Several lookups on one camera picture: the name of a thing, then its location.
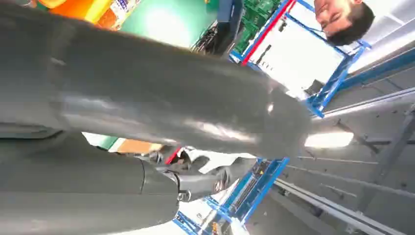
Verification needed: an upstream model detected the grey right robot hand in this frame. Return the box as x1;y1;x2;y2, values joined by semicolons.
0;0;314;235

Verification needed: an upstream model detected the yellow sheet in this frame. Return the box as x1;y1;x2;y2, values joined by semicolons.
116;139;163;155

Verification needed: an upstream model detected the orange detergent bottle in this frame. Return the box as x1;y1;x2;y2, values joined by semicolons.
35;0;141;32

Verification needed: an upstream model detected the dark blue panel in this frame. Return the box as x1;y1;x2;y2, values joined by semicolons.
216;0;244;55

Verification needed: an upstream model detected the green plastic crate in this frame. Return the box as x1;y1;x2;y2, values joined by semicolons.
232;0;283;55

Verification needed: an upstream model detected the person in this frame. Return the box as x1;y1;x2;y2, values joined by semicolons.
314;0;376;47

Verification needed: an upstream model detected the black cable bundle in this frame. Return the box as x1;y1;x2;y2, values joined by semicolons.
190;25;222;53

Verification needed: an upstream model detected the blue steel rack frame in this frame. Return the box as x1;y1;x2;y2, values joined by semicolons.
172;0;372;235

